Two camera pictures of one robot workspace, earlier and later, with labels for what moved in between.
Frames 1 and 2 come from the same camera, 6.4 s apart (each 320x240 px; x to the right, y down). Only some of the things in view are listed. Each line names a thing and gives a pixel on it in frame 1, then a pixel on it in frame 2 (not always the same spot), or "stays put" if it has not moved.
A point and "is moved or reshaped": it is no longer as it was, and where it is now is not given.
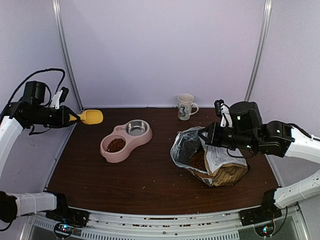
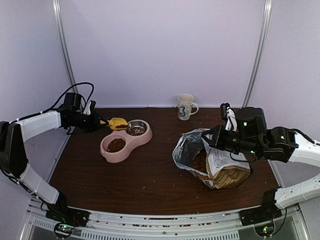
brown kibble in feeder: x=116 y=145 stays put
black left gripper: x=63 y=117 to x=94 y=125
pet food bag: x=218 y=166 stays put
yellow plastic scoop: x=89 y=117 is moved or reshaped
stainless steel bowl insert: x=136 y=128 stays put
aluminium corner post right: x=266 y=20 stays put
